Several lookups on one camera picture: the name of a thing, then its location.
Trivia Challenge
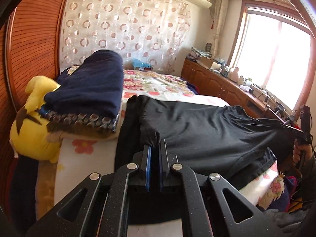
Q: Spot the wooden slatted wardrobe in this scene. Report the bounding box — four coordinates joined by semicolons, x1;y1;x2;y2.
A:
0;0;74;178

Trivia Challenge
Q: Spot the person's right hand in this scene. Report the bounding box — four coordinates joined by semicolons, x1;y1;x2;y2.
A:
292;140;313;165

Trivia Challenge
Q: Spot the floral bed blanket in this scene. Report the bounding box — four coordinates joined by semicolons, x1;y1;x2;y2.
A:
59;65;201;102

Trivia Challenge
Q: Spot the black t-shirt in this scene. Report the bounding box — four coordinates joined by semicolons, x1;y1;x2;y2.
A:
115;95;306;189

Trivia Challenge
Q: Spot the bright window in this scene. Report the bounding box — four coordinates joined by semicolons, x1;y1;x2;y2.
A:
229;0;315;112

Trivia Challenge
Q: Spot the circle pattern sheer curtain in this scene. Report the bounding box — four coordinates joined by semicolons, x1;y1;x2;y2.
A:
59;0;191;73

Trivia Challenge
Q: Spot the navy folded blanket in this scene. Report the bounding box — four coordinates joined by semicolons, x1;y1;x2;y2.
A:
44;50;124;119

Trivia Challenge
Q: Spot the cardboard box on cabinet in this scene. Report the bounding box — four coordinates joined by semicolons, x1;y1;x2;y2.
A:
198;56;213;69

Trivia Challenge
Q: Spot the wooden sideboard cabinet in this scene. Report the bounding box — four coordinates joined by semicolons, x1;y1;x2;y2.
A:
181;59;278;119

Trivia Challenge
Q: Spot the white strawberry print sheet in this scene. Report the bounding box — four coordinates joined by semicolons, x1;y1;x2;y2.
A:
35;91;278;236

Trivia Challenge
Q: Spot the yellow plush toy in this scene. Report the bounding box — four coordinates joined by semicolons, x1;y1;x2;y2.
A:
9;75;60;163

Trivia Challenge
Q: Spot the blue toy on bed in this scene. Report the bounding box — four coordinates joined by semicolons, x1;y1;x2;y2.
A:
131;58;153;72

